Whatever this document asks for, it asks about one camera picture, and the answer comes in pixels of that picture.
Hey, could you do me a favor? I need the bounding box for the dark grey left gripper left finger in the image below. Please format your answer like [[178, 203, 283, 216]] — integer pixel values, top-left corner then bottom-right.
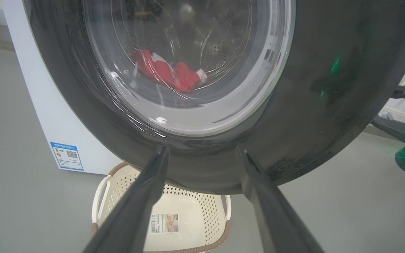
[[82, 146, 171, 253]]

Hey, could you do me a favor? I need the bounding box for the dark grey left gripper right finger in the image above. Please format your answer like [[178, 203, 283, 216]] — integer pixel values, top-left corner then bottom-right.
[[236, 145, 325, 253]]

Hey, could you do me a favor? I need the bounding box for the black round washing machine door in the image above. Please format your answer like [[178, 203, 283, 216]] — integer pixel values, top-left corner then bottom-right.
[[22, 0, 405, 195]]

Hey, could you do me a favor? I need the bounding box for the red and white garment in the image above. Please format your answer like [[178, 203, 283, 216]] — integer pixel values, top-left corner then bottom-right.
[[131, 49, 208, 93]]

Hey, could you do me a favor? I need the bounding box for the white basket label sticker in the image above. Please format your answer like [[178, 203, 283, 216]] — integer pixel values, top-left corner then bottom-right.
[[149, 213, 180, 234]]

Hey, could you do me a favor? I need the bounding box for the cream perforated laundry basket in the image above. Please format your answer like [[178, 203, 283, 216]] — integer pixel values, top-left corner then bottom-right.
[[91, 162, 232, 253]]

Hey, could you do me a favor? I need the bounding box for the white washing machine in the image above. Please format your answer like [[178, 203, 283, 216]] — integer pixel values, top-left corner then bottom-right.
[[2, 0, 123, 175]]

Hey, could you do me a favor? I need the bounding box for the blue energy label sticker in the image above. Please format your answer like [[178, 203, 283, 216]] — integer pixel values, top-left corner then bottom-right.
[[50, 142, 84, 171]]

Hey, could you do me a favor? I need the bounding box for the perforated steel drum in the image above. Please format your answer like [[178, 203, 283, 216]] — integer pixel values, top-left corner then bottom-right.
[[111, 0, 252, 102]]

